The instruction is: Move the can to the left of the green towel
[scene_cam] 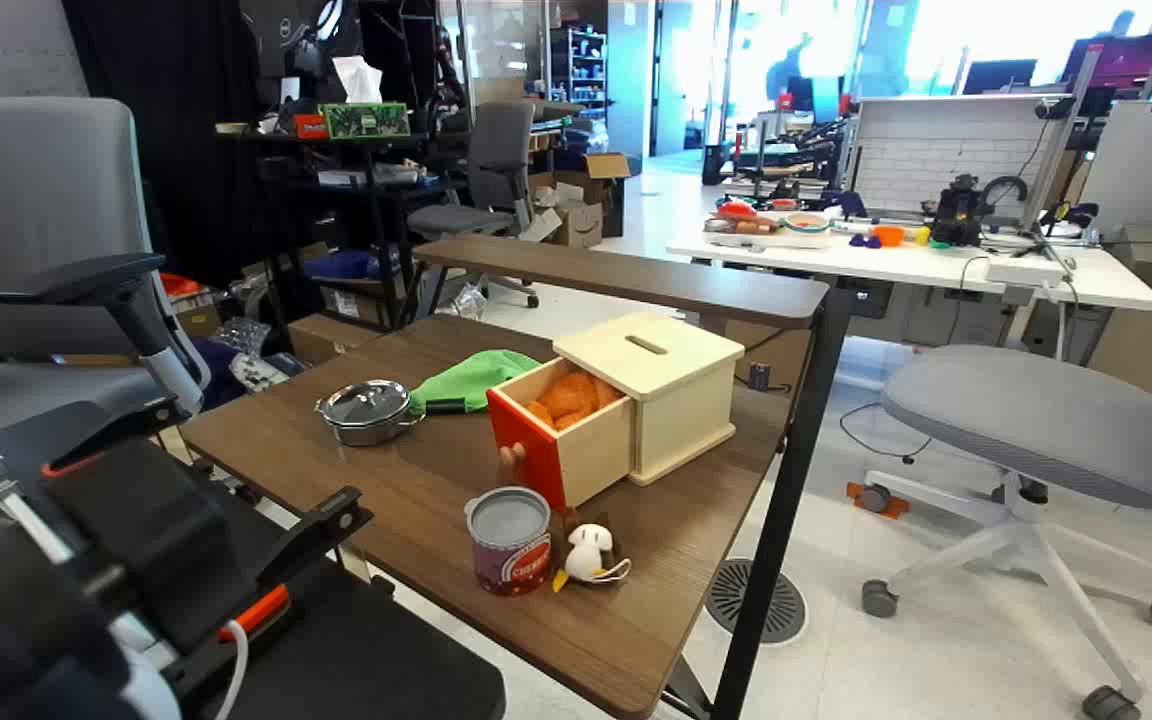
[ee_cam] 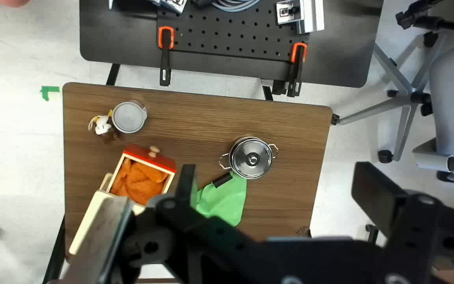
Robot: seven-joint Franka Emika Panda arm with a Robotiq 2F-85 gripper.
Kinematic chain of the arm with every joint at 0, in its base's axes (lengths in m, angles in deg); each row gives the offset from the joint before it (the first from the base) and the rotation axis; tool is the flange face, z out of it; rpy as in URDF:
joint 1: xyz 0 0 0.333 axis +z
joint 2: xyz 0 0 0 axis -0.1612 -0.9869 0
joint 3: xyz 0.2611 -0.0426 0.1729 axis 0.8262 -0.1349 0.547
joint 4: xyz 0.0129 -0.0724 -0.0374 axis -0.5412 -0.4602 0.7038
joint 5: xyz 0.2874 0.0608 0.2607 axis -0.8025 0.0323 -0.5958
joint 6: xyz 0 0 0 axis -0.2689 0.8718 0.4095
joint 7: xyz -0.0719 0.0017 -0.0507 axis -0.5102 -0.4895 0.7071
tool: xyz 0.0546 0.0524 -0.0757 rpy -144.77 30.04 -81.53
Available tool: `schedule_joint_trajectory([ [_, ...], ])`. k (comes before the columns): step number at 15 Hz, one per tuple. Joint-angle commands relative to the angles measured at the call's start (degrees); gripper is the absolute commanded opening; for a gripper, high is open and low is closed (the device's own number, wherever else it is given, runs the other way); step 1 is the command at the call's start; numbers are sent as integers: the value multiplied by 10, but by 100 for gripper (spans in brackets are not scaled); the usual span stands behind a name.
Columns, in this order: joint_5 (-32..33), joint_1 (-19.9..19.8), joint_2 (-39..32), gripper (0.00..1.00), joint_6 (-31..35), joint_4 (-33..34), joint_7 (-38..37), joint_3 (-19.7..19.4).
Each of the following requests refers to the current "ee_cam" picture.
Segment small brown white toy figure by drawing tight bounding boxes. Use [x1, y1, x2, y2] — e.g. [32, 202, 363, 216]
[87, 112, 120, 142]

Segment black perforated mounting board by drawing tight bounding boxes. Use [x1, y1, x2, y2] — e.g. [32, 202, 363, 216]
[155, 0, 303, 61]

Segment red-fronted wooden drawer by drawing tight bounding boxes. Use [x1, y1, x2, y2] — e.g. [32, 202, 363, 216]
[103, 145, 178, 209]

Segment silver aluminium camera block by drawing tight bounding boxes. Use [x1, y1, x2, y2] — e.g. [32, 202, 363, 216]
[274, 0, 326, 36]

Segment grey coiled cable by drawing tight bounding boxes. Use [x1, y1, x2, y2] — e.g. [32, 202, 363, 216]
[210, 0, 263, 12]

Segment black clamp with orange handle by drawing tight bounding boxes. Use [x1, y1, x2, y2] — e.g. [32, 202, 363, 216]
[156, 23, 177, 86]
[271, 41, 311, 99]

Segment steel pot with lid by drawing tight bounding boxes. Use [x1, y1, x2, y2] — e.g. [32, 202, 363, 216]
[218, 134, 281, 181]

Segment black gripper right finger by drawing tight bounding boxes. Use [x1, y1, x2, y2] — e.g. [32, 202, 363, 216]
[352, 161, 445, 284]

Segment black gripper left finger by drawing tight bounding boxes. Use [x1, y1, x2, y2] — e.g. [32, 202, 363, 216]
[60, 162, 224, 284]

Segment silver tin can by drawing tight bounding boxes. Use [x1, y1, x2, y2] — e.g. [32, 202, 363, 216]
[109, 99, 150, 135]

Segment cream wooden box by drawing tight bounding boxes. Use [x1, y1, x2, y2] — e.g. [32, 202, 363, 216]
[68, 172, 147, 257]

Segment green towel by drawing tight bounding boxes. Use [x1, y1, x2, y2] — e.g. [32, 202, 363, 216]
[192, 172, 249, 228]

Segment orange cloth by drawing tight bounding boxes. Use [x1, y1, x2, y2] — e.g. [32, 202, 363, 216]
[109, 157, 170, 205]

